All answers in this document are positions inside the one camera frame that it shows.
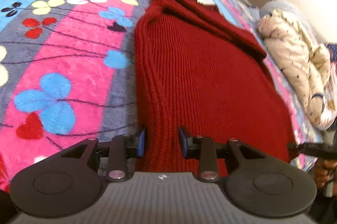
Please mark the right hand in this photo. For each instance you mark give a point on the right hand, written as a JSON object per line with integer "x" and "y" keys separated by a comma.
{"x": 322, "y": 171}

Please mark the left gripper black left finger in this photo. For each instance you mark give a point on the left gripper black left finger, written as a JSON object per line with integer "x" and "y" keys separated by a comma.
{"x": 117, "y": 151}

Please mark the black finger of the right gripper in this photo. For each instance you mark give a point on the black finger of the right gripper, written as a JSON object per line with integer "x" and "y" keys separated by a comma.
{"x": 319, "y": 150}

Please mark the navy patterned pillow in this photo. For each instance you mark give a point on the navy patterned pillow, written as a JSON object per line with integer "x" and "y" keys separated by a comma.
{"x": 332, "y": 47}

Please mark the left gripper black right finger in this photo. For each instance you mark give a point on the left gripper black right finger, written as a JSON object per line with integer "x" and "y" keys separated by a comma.
{"x": 208, "y": 152}

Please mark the cream star-print duvet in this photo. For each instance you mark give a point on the cream star-print duvet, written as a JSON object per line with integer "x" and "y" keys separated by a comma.
{"x": 305, "y": 63}

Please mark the colourful floral fleece blanket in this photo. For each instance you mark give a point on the colourful floral fleece blanket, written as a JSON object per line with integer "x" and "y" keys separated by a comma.
{"x": 68, "y": 74}

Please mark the red knit sweater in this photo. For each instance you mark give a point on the red knit sweater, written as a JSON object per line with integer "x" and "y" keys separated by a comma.
{"x": 195, "y": 69}

